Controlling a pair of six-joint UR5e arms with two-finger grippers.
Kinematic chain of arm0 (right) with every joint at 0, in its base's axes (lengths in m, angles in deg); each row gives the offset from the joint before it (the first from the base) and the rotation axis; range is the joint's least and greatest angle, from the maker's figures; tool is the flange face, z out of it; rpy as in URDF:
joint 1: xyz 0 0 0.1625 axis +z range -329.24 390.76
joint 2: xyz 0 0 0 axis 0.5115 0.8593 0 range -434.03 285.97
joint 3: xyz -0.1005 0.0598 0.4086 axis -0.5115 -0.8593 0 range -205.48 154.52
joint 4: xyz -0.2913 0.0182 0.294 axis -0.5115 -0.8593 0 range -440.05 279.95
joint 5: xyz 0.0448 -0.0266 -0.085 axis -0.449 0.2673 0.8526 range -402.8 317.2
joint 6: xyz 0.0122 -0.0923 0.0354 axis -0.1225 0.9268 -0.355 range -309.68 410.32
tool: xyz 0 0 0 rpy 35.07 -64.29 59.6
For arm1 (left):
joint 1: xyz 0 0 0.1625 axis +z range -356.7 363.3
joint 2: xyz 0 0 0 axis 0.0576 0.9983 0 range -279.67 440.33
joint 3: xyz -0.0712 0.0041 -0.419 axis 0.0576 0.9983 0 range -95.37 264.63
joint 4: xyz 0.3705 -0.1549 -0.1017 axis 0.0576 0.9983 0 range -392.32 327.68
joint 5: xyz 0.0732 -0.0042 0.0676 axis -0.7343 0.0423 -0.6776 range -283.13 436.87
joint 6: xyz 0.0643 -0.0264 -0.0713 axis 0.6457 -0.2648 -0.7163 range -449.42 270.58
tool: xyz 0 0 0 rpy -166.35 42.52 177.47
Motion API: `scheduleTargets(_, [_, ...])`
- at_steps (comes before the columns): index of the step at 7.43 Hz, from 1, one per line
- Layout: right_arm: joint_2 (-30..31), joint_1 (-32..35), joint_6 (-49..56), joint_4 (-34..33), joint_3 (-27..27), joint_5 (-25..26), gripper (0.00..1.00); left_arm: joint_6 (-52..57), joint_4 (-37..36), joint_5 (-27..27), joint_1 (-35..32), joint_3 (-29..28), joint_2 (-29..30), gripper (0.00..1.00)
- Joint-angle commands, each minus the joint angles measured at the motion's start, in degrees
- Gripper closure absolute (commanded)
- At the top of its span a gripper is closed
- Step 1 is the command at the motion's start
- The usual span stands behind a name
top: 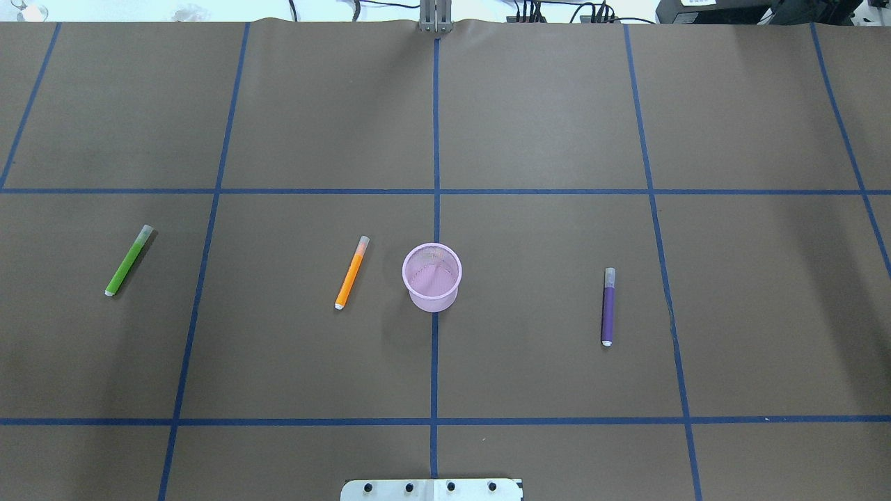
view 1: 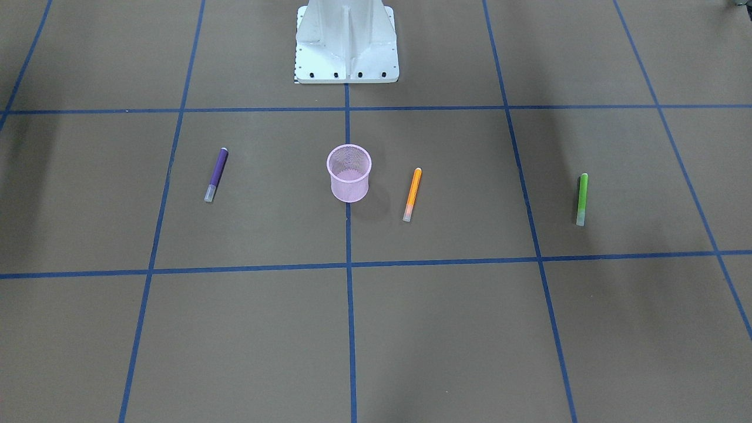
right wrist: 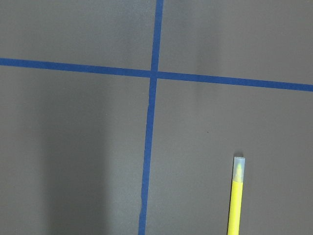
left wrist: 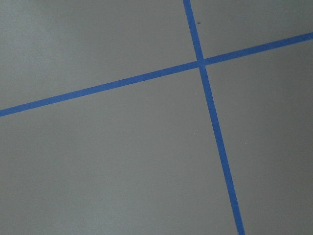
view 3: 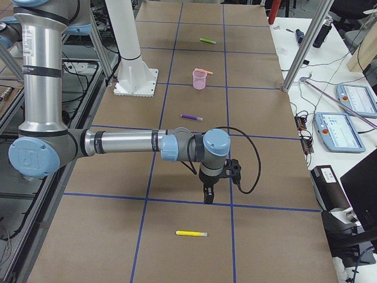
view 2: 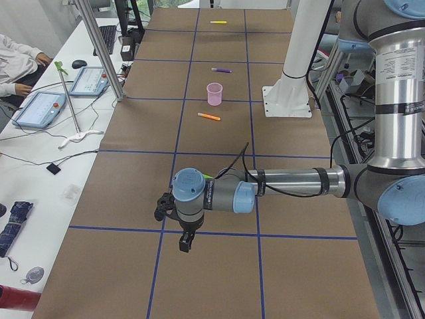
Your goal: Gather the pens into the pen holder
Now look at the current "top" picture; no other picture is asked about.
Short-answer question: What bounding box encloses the pink mesh pen holder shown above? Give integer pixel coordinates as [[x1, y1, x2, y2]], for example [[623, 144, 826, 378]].
[[401, 242, 464, 313]]

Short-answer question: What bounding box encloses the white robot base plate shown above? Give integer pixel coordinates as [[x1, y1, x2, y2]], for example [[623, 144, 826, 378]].
[[340, 478, 524, 500]]

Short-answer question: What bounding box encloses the green highlighter pen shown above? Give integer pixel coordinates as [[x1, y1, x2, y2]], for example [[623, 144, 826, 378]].
[[103, 225, 154, 297]]

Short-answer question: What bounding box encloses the purple highlighter pen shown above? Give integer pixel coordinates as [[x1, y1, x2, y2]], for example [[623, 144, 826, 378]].
[[601, 267, 615, 347]]

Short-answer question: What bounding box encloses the aluminium frame post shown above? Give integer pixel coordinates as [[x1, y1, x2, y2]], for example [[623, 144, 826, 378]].
[[418, 0, 454, 34]]

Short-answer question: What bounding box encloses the orange highlighter pen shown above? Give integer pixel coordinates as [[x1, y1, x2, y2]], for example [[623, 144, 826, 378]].
[[334, 235, 370, 311]]

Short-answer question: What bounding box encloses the brown paper table mat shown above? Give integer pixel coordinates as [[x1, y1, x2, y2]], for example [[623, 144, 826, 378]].
[[2, 19, 889, 500]]

